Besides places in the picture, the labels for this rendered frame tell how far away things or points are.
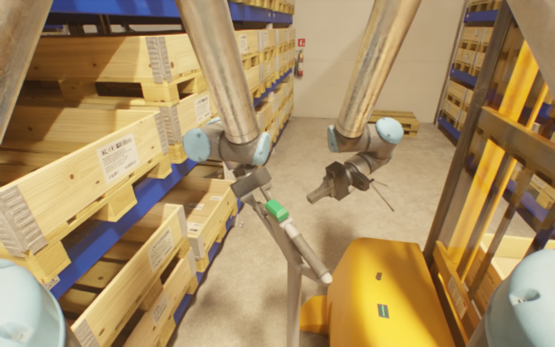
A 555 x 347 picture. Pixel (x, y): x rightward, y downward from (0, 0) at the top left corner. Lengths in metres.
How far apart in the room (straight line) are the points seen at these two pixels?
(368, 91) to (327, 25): 5.62
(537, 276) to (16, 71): 0.54
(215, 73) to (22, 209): 0.71
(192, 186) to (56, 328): 2.56
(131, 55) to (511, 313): 1.63
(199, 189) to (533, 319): 2.68
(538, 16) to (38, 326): 0.61
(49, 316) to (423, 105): 6.71
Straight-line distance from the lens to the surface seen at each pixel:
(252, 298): 2.39
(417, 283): 1.44
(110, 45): 1.72
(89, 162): 1.20
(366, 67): 0.70
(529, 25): 0.53
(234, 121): 0.65
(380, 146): 0.94
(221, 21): 0.54
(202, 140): 0.76
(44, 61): 2.05
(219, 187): 2.69
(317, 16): 6.35
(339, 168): 0.93
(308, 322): 1.86
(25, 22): 0.45
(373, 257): 1.48
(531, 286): 0.28
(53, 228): 1.14
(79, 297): 1.72
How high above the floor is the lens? 1.89
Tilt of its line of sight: 28 degrees down
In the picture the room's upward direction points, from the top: 1 degrees counter-clockwise
